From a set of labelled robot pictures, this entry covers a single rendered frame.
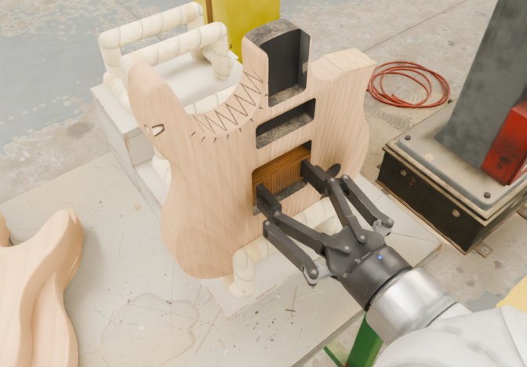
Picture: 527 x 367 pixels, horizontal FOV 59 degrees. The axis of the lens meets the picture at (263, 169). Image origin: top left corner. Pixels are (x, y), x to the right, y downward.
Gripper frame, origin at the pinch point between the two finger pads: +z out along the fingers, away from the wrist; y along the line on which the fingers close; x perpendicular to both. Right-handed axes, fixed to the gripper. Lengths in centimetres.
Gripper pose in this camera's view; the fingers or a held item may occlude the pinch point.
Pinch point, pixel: (283, 180)
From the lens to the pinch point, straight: 64.3
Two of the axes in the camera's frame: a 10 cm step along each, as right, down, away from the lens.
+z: -5.8, -6.1, 5.4
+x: 0.0, -6.6, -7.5
